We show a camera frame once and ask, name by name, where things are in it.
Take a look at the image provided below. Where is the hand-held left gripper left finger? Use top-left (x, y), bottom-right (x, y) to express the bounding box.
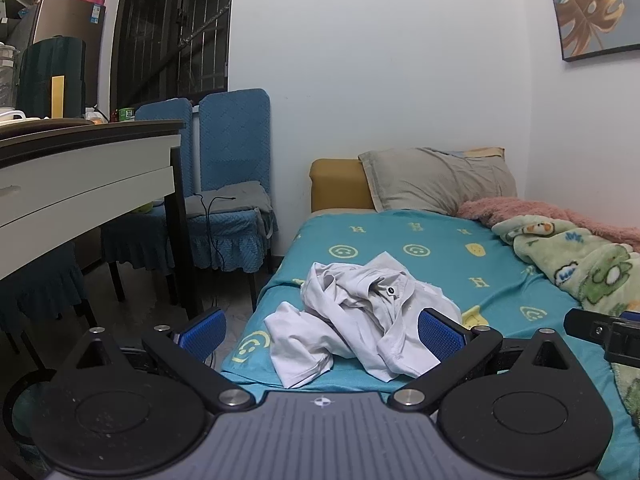
top-left (60, 308), bottom-right (256, 411)

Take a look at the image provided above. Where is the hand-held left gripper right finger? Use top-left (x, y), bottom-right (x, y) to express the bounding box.
top-left (387, 308), bottom-right (591, 413)

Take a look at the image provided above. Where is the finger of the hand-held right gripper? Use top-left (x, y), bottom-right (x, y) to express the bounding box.
top-left (564, 307), bottom-right (640, 363)

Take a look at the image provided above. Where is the white shirt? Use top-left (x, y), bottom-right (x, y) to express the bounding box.
top-left (264, 251), bottom-right (463, 389)

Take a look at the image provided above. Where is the green cartoon blanket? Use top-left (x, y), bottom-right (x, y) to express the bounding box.
top-left (491, 214), bottom-right (640, 428)

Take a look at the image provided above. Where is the pink fluffy blanket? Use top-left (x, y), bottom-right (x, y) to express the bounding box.
top-left (457, 197), bottom-right (640, 253)

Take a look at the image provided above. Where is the grey cloth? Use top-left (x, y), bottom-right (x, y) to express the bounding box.
top-left (186, 180), bottom-right (276, 218)

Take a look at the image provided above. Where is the grey pillow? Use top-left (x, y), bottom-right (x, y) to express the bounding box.
top-left (358, 147), bottom-right (518, 213)

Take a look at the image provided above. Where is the dark teal chair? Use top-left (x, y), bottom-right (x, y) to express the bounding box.
top-left (0, 242), bottom-right (98, 356)

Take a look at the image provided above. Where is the mustard headboard cushion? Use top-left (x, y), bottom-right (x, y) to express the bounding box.
top-left (309, 158), bottom-right (376, 213)

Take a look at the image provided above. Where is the yellow pillow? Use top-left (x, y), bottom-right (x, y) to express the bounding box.
top-left (452, 146), bottom-right (506, 161)

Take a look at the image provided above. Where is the white table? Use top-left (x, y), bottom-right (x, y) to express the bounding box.
top-left (0, 119), bottom-right (203, 321)

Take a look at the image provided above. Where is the blue covered chair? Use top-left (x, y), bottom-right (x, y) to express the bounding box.
top-left (100, 98), bottom-right (193, 306)
top-left (186, 88), bottom-right (278, 311)

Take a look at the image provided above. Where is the yellow card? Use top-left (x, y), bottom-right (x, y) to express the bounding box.
top-left (51, 76), bottom-right (66, 118)

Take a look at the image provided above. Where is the dark window grille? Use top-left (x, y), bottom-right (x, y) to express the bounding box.
top-left (109, 0), bottom-right (236, 111)

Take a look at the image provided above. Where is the clear plastic container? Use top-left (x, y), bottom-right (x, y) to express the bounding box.
top-left (0, 42), bottom-right (21, 111)

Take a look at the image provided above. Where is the brown refrigerator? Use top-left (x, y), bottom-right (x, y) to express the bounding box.
top-left (27, 0), bottom-right (103, 111)

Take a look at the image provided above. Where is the black cable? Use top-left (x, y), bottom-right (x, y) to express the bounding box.
top-left (192, 192), bottom-right (236, 276)

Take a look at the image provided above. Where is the leaf wall picture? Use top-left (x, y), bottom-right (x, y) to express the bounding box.
top-left (542, 0), bottom-right (640, 63)

